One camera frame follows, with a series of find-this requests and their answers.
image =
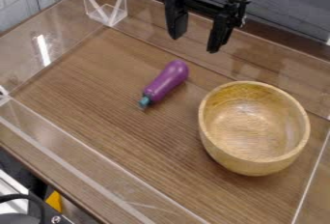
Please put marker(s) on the yellow black device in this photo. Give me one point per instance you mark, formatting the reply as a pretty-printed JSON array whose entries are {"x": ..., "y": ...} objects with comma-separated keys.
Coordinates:
[{"x": 56, "y": 202}]

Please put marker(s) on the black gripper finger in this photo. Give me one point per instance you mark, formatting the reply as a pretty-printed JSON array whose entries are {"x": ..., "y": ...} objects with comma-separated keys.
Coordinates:
[
  {"x": 219, "y": 32},
  {"x": 176, "y": 18}
]

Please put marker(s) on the purple toy eggplant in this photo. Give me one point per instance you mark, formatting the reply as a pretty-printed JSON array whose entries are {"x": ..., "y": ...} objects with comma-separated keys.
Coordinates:
[{"x": 172, "y": 76}]

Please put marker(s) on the brown wooden bowl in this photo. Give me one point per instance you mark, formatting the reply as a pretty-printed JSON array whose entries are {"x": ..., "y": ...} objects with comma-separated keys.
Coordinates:
[{"x": 253, "y": 127}]

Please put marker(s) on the clear acrylic tray wall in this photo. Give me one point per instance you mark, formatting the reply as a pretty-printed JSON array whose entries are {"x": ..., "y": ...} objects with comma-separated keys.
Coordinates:
[{"x": 130, "y": 163}]

